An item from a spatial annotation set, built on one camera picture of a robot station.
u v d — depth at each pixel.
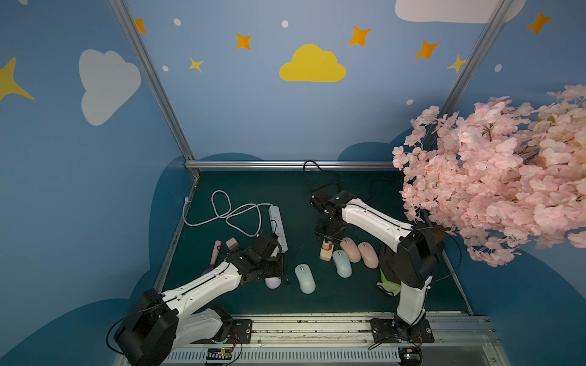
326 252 0.90
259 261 0.64
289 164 1.14
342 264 0.88
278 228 0.98
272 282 0.84
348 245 0.93
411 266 0.48
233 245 0.93
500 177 0.55
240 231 0.97
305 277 0.84
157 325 0.40
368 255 0.91
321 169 1.12
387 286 0.82
